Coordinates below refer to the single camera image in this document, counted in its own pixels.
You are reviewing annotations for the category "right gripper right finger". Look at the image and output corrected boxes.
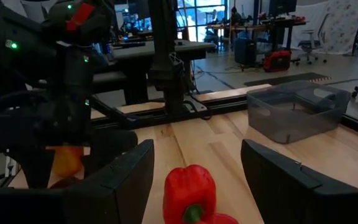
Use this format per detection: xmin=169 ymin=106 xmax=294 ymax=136
xmin=241 ymin=139 xmax=358 ymax=224

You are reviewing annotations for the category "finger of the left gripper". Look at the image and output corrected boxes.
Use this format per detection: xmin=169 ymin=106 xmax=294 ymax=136
xmin=9 ymin=146 xmax=55 ymax=190
xmin=84 ymin=129 xmax=139 ymax=179

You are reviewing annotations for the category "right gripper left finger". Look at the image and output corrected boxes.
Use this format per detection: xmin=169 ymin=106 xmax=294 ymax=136
xmin=0 ymin=139 xmax=155 ymax=224

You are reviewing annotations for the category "yellow bell pepper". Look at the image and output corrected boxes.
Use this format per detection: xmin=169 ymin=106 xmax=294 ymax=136
xmin=47 ymin=145 xmax=85 ymax=179

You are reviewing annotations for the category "red bell pepper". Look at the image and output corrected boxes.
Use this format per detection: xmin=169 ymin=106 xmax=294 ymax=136
xmin=197 ymin=212 xmax=239 ymax=224
xmin=162 ymin=164 xmax=218 ymax=224

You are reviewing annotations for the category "translucent grey plastic basket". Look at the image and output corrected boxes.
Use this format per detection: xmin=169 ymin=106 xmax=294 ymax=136
xmin=246 ymin=80 xmax=352 ymax=144

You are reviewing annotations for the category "black keyboard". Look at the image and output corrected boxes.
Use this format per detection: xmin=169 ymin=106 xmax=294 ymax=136
xmin=112 ymin=41 xmax=147 ymax=49

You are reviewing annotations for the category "black floor mat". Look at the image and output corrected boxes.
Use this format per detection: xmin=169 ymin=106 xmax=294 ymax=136
xmin=243 ymin=72 xmax=334 ymax=87

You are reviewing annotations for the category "red and black machine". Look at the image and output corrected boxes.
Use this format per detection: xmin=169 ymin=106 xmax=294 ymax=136
xmin=262 ymin=49 xmax=292 ymax=73

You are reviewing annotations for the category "black box on floor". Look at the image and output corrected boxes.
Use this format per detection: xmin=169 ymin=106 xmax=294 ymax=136
xmin=234 ymin=37 xmax=257 ymax=66

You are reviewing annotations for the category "grey office chair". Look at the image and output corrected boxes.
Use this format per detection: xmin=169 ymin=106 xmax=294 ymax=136
xmin=292 ymin=14 xmax=331 ymax=66

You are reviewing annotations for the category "long wooden work table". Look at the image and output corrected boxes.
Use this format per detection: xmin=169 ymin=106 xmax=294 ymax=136
xmin=206 ymin=18 xmax=307 ymax=52

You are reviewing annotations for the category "person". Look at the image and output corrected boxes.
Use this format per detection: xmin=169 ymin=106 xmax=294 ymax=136
xmin=228 ymin=6 xmax=244 ymax=27

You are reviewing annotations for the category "white patterned cloth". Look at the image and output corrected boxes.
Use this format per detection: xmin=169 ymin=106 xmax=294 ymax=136
xmin=290 ymin=0 xmax=358 ymax=55

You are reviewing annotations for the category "black computer monitor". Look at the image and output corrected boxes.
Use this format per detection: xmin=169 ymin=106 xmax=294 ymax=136
xmin=268 ymin=0 xmax=298 ymax=16

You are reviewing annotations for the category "black aluminium rig frame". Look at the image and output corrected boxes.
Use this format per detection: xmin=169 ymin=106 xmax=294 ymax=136
xmin=88 ymin=0 xmax=358 ymax=141

